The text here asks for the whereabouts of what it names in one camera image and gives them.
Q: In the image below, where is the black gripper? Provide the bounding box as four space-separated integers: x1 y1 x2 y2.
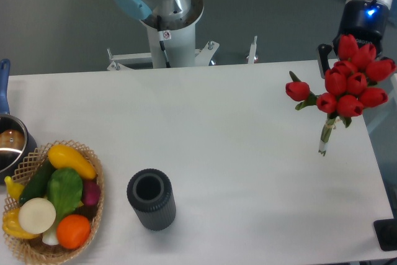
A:
316 0 394 79

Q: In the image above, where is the red tulip bouquet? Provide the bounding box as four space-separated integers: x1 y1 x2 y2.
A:
285 34 396 156

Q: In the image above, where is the black device at table edge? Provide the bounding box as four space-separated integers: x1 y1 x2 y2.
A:
373 218 397 251

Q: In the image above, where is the dark grey ribbed vase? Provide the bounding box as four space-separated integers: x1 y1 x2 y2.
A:
127 168 177 231

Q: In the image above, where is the purple red onion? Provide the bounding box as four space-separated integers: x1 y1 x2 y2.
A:
81 181 101 206

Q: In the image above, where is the yellow squash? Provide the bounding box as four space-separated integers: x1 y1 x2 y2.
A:
47 144 97 180

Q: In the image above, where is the green lettuce leaf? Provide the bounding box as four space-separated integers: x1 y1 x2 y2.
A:
47 168 83 224

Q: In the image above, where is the orange fruit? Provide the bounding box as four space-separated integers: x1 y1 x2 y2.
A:
56 214 91 249

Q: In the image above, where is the dark green cucumber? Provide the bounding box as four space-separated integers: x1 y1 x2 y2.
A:
19 159 55 205

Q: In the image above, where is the white round onion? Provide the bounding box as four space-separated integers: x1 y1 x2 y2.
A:
18 198 56 234

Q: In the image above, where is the woven wicker basket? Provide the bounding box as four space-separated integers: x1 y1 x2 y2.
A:
1 140 105 264

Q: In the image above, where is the yellow bell pepper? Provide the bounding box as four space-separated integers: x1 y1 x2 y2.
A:
2 208 40 240

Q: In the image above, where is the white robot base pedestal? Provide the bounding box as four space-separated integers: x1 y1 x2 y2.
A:
107 18 220 71

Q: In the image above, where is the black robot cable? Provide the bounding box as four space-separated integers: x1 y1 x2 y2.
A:
156 15 171 69

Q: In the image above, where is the blue handled saucepan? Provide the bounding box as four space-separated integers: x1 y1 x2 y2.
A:
1 59 37 186

